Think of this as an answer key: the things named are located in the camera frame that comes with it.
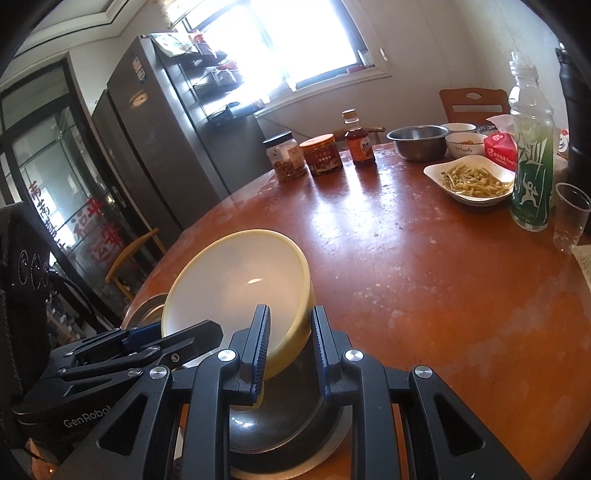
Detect yellow ceramic bowl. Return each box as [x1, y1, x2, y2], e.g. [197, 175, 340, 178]
[161, 229, 315, 382]

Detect dark steel bowl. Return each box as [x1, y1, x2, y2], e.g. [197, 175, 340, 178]
[229, 342, 351, 473]

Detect steel pan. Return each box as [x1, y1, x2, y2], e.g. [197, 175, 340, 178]
[121, 293, 167, 330]

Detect large steel bowl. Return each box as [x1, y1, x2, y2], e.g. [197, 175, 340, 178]
[230, 406, 353, 479]

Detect left hand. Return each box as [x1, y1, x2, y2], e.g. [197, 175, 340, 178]
[25, 439, 59, 480]

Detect wooden chair near door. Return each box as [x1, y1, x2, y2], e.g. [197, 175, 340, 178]
[104, 228, 167, 301]

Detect glass door red characters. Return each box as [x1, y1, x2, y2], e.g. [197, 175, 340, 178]
[1, 60, 150, 326]

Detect grey refrigerator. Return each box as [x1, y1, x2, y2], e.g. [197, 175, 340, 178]
[92, 32, 271, 247]

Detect clear jar black lid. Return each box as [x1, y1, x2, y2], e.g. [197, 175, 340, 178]
[263, 131, 308, 183]

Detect paper sheet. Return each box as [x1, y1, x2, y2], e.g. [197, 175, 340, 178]
[571, 244, 591, 290]

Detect red-label jar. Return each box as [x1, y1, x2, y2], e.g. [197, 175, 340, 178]
[300, 134, 342, 177]

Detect white dish with food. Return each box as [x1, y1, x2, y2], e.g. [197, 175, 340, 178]
[423, 155, 515, 207]

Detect clear plastic cup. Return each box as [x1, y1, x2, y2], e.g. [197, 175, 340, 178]
[553, 182, 590, 254]

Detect brown sauce bottle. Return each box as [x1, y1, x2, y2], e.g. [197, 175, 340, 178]
[342, 109, 376, 167]

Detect red snack packet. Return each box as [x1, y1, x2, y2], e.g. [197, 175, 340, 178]
[484, 133, 517, 172]

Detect white ceramic bowl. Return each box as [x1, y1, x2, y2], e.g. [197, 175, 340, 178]
[445, 132, 487, 159]

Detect small steel bowl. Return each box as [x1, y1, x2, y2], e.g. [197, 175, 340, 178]
[387, 125, 450, 162]

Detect window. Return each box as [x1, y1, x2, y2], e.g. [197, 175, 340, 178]
[170, 1, 374, 120]

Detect green label plastic bottle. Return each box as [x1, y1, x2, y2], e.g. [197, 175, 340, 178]
[509, 52, 555, 232]

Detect wooden chair by wall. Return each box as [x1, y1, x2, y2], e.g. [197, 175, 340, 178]
[439, 87, 510, 126]

